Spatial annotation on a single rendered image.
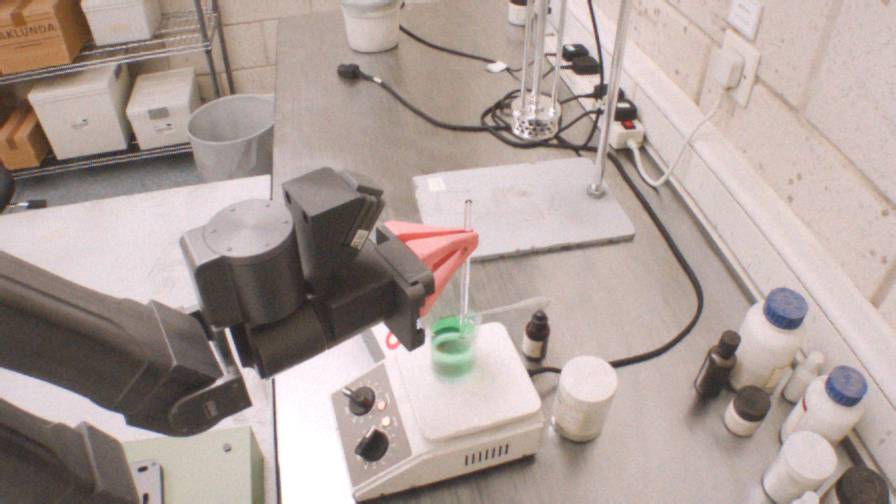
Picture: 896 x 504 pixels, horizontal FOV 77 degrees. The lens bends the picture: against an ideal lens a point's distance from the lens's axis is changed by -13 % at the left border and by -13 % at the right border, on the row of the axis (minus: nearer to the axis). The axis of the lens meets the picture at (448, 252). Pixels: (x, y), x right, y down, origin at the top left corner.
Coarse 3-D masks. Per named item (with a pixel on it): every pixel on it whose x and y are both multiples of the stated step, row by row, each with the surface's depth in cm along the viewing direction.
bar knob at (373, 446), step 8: (368, 432) 61; (376, 432) 61; (368, 440) 60; (376, 440) 61; (384, 440) 61; (360, 448) 60; (368, 448) 61; (376, 448) 61; (384, 448) 61; (360, 456) 60; (368, 456) 61; (376, 456) 60
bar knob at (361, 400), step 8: (344, 392) 65; (352, 392) 65; (360, 392) 66; (368, 392) 65; (352, 400) 66; (360, 400) 63; (368, 400) 64; (352, 408) 65; (360, 408) 65; (368, 408) 64
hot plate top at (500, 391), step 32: (416, 352) 65; (480, 352) 65; (512, 352) 65; (416, 384) 62; (448, 384) 62; (480, 384) 62; (512, 384) 62; (416, 416) 60; (448, 416) 60; (480, 416) 60; (512, 416) 60
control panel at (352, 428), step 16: (384, 368) 67; (352, 384) 68; (368, 384) 66; (384, 384) 65; (336, 400) 67; (384, 400) 64; (336, 416) 66; (352, 416) 65; (368, 416) 64; (384, 416) 63; (400, 416) 62; (352, 432) 64; (384, 432) 62; (400, 432) 61; (352, 448) 63; (400, 448) 60; (352, 464) 62; (368, 464) 61; (384, 464) 60; (352, 480) 61
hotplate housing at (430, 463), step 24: (384, 360) 67; (408, 408) 63; (336, 432) 66; (408, 432) 61; (480, 432) 60; (504, 432) 61; (528, 432) 61; (432, 456) 59; (456, 456) 60; (480, 456) 62; (504, 456) 63; (528, 456) 66; (384, 480) 59; (408, 480) 61; (432, 480) 62
